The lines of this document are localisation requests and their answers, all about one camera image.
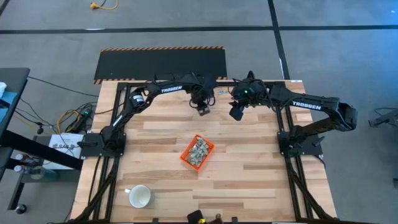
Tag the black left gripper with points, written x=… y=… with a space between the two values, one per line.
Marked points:
x=200 y=90

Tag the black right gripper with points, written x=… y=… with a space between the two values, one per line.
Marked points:
x=252 y=93

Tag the green white sweetener packet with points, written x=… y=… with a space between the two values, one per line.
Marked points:
x=191 y=159
x=203 y=150
x=221 y=92
x=197 y=155
x=201 y=142
x=194 y=148

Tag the pile of grey items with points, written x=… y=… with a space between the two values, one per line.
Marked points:
x=199 y=162

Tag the orange plastic slotted basket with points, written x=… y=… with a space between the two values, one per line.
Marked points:
x=189 y=163

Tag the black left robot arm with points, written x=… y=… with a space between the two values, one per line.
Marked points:
x=124 y=116

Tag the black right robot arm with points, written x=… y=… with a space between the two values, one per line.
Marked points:
x=311 y=105

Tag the black hazard-striped floor mat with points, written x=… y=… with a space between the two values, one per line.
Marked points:
x=155 y=62

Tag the white ceramic mug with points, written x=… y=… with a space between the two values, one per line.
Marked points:
x=140 y=196

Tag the black rounded object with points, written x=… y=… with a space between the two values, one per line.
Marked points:
x=195 y=217

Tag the small brown object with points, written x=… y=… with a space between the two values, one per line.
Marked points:
x=217 y=219

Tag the black power strip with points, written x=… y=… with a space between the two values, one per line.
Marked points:
x=81 y=119

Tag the white printed paper sheet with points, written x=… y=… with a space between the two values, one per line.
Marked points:
x=62 y=140

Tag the black floor stand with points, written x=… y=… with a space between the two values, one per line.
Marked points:
x=384 y=119

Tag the clear plastic bottle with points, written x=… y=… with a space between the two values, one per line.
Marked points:
x=23 y=158
x=20 y=169

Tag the black side desk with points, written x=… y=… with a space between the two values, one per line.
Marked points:
x=15 y=77

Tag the blue flat item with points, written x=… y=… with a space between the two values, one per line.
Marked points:
x=7 y=102

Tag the white cloth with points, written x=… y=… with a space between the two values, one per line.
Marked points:
x=2 y=88

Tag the black caster wheel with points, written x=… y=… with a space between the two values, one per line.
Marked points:
x=20 y=209

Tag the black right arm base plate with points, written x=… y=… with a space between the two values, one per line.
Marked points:
x=311 y=146

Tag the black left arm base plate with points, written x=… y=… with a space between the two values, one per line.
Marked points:
x=93 y=152

